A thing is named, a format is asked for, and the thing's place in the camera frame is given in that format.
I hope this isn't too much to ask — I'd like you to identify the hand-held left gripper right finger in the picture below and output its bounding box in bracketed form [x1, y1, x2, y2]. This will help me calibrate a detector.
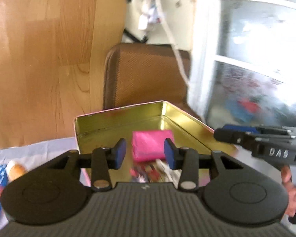
[164, 138, 246, 192]

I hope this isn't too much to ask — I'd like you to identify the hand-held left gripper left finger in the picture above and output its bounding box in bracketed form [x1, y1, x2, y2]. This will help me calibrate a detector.
[43, 138, 127, 192]

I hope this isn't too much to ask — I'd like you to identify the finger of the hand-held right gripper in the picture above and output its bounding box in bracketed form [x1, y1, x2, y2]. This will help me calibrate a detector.
[221, 125, 296, 139]
[213, 128, 255, 154]

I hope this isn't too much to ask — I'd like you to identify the pink fabric pouch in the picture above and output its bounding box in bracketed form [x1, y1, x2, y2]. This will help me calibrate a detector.
[131, 130, 175, 163]

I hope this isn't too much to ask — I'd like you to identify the pink biscuit tin box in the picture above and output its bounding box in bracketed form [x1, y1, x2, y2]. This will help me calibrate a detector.
[73, 100, 238, 186]

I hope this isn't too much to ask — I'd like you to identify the person's right hand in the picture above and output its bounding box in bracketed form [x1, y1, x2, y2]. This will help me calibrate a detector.
[281, 165, 296, 218]

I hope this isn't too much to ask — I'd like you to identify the blurred blue red toy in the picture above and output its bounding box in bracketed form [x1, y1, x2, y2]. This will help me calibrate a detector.
[226, 96, 263, 123]

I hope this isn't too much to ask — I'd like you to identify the brown mesh chair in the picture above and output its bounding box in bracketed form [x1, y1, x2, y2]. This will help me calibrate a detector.
[103, 43, 203, 119]

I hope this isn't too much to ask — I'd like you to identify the striped grey white cloth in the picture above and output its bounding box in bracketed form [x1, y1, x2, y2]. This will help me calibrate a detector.
[0, 136, 92, 237]

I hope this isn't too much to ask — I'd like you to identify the frosted glass door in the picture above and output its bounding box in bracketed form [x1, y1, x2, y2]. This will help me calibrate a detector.
[189, 0, 296, 130]

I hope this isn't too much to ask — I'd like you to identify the white orange pill bottle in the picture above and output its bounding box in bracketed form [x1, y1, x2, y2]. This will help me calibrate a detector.
[6, 160, 28, 182]

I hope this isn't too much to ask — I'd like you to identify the white power strip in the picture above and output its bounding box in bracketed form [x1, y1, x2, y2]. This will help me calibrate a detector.
[138, 0, 164, 31]

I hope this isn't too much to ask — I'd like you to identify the grey red keychain bunch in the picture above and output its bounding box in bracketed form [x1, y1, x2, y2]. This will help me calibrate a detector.
[129, 162, 163, 183]

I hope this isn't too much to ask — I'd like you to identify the white cable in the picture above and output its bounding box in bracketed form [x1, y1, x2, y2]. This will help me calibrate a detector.
[155, 0, 191, 86]

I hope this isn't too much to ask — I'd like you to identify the black cable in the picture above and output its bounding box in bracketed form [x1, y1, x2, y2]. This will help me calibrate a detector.
[123, 28, 148, 43]

